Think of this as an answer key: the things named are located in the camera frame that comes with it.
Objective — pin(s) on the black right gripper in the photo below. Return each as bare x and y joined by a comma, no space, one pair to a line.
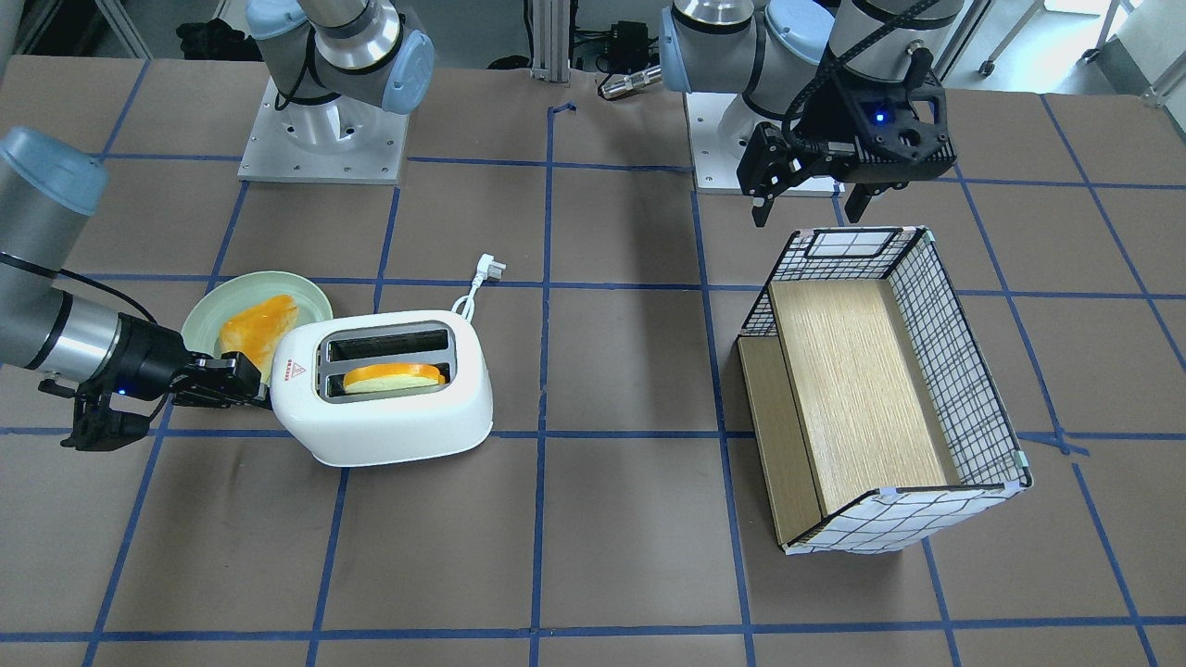
148,358

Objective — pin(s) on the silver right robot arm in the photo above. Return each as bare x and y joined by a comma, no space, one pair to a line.
87,352

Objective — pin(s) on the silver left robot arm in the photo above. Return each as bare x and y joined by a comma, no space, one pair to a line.
772,55

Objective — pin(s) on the orange toast slice on plate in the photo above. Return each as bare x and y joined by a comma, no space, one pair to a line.
257,331

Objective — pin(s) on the white two-slot toaster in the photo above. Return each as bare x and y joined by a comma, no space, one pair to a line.
366,429

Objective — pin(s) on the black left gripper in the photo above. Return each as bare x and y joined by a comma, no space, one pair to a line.
827,119

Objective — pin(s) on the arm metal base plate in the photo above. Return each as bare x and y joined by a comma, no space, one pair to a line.
719,126
343,141

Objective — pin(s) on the silver metal connector plug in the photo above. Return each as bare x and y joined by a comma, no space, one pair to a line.
616,86

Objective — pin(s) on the yellow bread slice in toaster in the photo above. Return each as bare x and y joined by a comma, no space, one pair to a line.
391,376

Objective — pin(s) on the light green round plate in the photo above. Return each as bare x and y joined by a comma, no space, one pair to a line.
201,329

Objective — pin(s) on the grid-pattern wooden storage box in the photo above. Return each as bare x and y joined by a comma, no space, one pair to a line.
877,420

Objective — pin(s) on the aluminium frame post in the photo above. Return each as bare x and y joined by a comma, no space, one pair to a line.
550,27

